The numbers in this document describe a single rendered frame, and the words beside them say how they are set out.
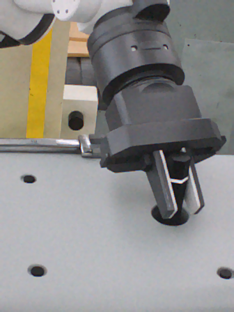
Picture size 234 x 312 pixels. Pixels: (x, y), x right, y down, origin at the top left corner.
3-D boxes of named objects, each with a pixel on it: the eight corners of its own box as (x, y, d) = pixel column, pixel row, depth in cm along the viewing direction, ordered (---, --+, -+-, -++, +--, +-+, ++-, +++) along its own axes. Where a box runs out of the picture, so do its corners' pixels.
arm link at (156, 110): (203, 172, 81) (171, 77, 85) (239, 126, 72) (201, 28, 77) (91, 186, 76) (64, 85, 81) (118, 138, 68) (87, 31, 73)
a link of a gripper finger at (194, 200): (200, 204, 71) (181, 145, 73) (188, 218, 73) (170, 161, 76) (214, 201, 71) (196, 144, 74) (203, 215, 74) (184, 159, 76)
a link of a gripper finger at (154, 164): (168, 221, 72) (150, 164, 75) (180, 207, 70) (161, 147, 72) (152, 223, 72) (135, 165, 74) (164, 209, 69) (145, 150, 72)
